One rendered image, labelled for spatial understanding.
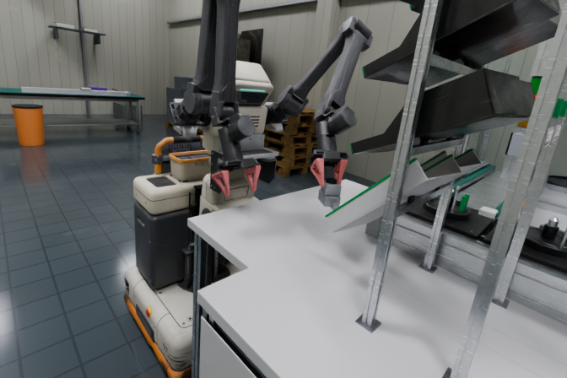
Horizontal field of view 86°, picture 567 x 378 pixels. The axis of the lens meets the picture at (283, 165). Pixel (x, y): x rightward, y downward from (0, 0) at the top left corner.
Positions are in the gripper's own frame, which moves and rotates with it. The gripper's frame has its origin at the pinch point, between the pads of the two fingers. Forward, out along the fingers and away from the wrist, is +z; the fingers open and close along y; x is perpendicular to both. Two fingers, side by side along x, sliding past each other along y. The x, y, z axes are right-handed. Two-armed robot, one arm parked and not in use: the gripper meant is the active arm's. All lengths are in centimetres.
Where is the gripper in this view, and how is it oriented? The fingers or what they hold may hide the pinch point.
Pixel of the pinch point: (330, 185)
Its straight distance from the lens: 85.2
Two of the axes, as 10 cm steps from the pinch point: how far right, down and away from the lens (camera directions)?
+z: 0.3, 9.0, -4.4
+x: -1.9, 4.4, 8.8
